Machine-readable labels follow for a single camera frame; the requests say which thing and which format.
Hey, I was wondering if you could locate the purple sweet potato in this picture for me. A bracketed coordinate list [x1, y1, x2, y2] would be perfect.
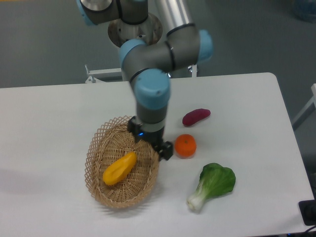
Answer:
[182, 108, 211, 127]

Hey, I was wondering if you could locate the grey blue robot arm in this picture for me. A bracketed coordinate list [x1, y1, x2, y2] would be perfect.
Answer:
[77, 0, 213, 160]

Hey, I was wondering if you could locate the white furniture leg right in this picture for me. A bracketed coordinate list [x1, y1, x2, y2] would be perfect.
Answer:
[291, 83, 316, 131]

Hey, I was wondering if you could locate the woven wicker basket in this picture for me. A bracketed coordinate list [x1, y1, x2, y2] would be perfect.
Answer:
[84, 116, 159, 208]

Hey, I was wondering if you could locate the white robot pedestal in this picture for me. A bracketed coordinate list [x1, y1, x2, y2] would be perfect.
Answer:
[108, 13, 163, 81]

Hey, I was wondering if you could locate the yellow mango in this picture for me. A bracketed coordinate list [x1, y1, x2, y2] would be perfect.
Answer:
[102, 152, 137, 186]

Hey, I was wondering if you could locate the orange tangerine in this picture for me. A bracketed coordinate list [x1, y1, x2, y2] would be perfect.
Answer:
[174, 134, 197, 158]

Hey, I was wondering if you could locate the black device at table edge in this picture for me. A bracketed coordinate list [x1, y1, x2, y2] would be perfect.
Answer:
[298, 199, 316, 226]

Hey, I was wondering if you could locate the green bok choy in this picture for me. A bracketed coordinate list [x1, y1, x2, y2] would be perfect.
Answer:
[187, 163, 236, 212]

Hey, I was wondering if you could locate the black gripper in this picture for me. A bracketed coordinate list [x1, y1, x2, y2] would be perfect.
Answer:
[127, 116, 173, 161]

